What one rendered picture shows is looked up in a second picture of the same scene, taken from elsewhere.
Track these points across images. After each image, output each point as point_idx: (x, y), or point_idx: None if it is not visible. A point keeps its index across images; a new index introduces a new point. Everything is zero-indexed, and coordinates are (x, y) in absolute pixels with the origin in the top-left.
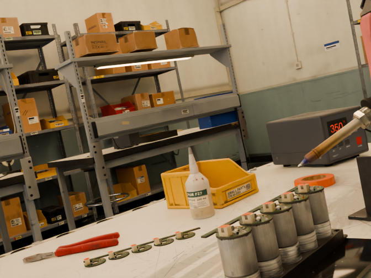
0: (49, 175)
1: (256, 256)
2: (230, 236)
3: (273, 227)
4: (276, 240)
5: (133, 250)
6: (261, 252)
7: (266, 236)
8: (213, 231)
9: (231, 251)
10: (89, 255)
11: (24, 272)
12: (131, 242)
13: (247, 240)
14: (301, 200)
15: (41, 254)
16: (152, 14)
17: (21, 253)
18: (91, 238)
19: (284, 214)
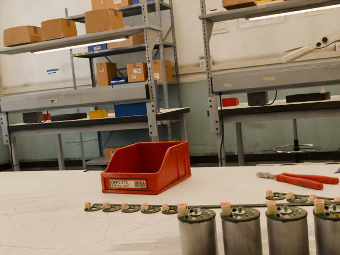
0: None
1: (205, 250)
2: (178, 217)
3: (245, 230)
4: (246, 246)
5: (310, 200)
6: (225, 250)
7: (230, 236)
8: (198, 206)
9: (179, 231)
10: (290, 189)
11: (241, 183)
12: (331, 193)
13: (189, 228)
14: (326, 217)
15: (268, 173)
16: None
17: (273, 167)
18: (311, 174)
19: (277, 223)
